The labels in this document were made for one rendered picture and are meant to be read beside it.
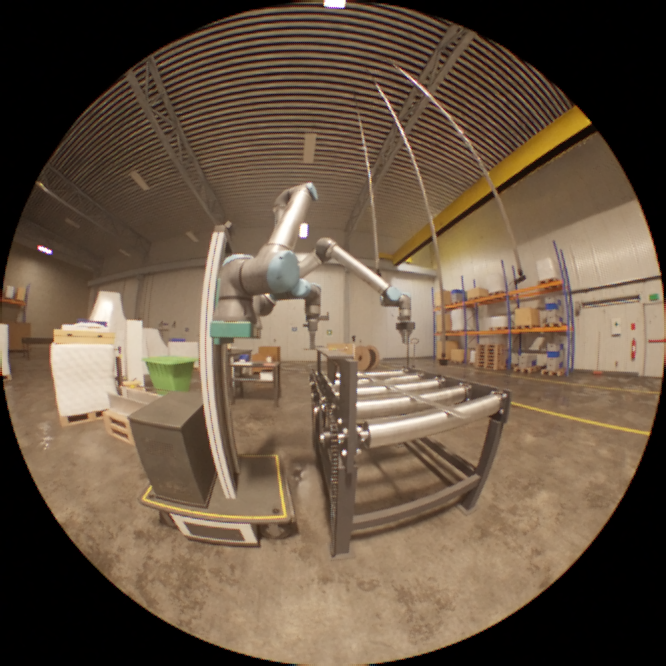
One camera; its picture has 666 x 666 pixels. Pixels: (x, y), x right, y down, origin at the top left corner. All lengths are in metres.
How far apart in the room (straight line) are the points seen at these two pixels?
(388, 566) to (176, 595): 1.11
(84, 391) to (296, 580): 3.28
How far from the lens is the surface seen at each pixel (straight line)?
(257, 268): 0.70
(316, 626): 1.23
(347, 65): 7.30
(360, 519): 1.12
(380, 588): 1.30
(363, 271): 1.22
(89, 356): 3.51
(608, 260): 9.52
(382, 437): 0.76
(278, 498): 1.26
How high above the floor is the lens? 1.22
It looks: 2 degrees up
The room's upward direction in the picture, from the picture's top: straight up
